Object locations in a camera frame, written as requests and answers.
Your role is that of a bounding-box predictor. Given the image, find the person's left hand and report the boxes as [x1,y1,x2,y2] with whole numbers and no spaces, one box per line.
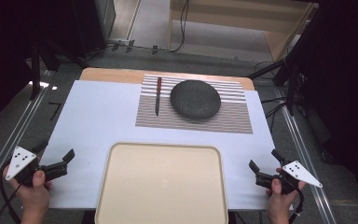
[2,166,54,218]

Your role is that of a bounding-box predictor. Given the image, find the metal floor rail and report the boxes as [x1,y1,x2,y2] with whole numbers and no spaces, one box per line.
[274,88,337,224]
[0,70,57,210]

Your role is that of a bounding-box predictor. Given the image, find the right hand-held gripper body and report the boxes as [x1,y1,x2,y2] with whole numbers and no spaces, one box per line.
[255,160,324,196]

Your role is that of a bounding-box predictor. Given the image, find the power strip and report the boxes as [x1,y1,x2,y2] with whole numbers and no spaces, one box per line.
[107,38,135,53]

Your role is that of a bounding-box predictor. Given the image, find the light wooden shelf unit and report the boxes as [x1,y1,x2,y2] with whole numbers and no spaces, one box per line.
[167,0,320,62]

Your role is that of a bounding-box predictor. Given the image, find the black hanging cable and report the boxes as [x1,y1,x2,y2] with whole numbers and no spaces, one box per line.
[167,0,190,53]

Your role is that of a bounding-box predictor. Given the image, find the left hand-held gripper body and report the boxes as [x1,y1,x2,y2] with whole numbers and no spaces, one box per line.
[5,146,69,188]

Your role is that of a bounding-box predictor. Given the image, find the dark cabinet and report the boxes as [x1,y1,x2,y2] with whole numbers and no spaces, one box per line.
[71,0,117,60]

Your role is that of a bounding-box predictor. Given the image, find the beige plastic tray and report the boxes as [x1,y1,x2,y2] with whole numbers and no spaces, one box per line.
[94,142,229,224]

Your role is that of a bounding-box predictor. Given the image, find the striped woven placemat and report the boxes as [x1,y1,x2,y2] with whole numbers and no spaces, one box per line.
[135,74,254,135]

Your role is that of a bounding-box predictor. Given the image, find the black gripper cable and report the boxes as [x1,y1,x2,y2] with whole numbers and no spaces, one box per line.
[288,188,306,224]
[0,161,24,224]

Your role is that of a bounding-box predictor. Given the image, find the black floor cables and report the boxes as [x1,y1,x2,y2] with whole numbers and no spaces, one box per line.
[254,60,295,132]

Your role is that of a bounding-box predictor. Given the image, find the black metal stand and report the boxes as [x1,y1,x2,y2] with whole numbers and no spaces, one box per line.
[247,18,320,117]
[27,36,45,101]

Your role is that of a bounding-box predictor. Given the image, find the white table sheet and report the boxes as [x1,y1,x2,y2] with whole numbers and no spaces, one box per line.
[40,79,282,211]

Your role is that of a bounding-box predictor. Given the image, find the dark grey round plate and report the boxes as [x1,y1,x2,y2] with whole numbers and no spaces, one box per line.
[169,79,222,121]

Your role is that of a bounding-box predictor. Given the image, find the person's right hand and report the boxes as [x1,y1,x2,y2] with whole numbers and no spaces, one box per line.
[266,167,307,219]

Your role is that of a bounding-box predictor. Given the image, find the dark curtain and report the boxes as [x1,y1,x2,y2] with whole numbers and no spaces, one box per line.
[0,0,76,134]
[292,0,358,216]

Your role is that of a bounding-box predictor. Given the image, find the knife with red-brown handle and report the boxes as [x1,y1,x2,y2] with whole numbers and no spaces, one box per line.
[154,77,163,117]

